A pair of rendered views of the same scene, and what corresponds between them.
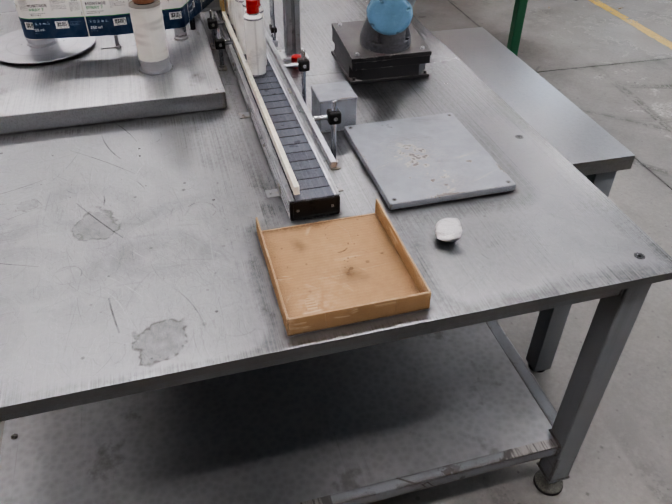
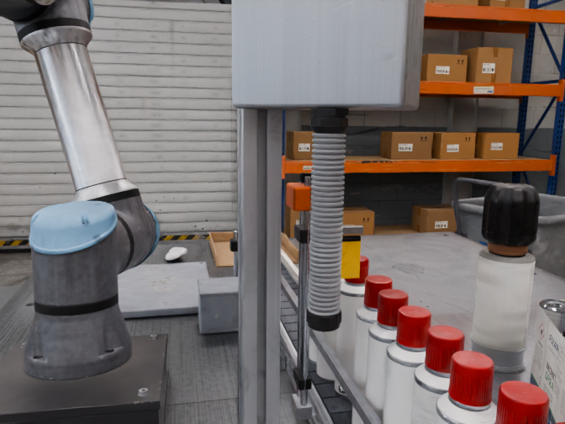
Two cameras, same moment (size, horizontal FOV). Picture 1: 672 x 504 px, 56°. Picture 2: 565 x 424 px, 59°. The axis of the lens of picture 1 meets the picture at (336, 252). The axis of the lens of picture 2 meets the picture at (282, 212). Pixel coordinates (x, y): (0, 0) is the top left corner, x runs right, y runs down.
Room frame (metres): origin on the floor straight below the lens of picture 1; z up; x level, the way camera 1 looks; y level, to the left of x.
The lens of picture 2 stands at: (2.53, 0.21, 1.28)
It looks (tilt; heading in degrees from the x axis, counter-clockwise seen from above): 11 degrees down; 184
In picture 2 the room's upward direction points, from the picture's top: 1 degrees clockwise
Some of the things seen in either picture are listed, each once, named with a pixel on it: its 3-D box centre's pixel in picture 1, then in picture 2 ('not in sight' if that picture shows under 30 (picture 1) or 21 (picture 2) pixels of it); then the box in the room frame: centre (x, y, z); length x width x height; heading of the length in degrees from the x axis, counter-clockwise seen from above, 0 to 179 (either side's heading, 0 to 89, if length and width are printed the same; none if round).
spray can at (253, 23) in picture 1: (254, 37); not in sight; (1.71, 0.23, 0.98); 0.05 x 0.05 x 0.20
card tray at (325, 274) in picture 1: (337, 260); (250, 246); (0.93, 0.00, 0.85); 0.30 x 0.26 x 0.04; 16
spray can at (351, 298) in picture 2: (245, 18); (354, 325); (1.86, 0.27, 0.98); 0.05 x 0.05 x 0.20
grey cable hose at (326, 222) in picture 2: not in sight; (326, 221); (2.07, 0.22, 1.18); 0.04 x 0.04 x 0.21
